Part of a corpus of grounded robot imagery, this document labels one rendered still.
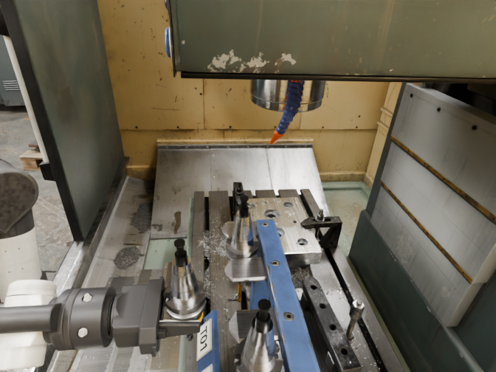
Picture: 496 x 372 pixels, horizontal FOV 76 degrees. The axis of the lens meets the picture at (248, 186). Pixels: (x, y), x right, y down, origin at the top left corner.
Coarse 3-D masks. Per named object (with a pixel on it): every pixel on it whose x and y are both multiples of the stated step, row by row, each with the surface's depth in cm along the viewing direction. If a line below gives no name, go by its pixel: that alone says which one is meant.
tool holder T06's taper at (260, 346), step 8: (256, 328) 38; (272, 328) 38; (248, 336) 39; (256, 336) 37; (264, 336) 37; (272, 336) 38; (248, 344) 39; (256, 344) 38; (264, 344) 38; (272, 344) 39; (248, 352) 39; (256, 352) 38; (264, 352) 38; (272, 352) 39; (248, 360) 40; (256, 360) 39; (264, 360) 39; (272, 360) 40; (248, 368) 40; (256, 368) 39; (264, 368) 39
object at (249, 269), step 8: (232, 264) 57; (240, 264) 57; (248, 264) 57; (256, 264) 57; (264, 264) 57; (232, 272) 55; (240, 272) 55; (248, 272) 55; (256, 272) 55; (264, 272) 55; (232, 280) 54; (240, 280) 54; (248, 280) 54; (256, 280) 54
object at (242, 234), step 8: (240, 216) 56; (248, 216) 56; (240, 224) 56; (248, 224) 57; (232, 232) 58; (240, 232) 57; (248, 232) 57; (232, 240) 58; (240, 240) 57; (248, 240) 58; (240, 248) 58; (248, 248) 58
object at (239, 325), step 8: (240, 312) 48; (248, 312) 48; (256, 312) 48; (272, 312) 48; (232, 320) 47; (240, 320) 47; (248, 320) 47; (272, 320) 47; (232, 328) 46; (240, 328) 46; (248, 328) 46; (240, 336) 45
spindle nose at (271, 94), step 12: (252, 84) 66; (264, 84) 63; (276, 84) 61; (288, 84) 61; (312, 84) 62; (324, 84) 64; (252, 96) 67; (264, 96) 64; (276, 96) 62; (312, 96) 63; (276, 108) 64; (300, 108) 64; (312, 108) 65
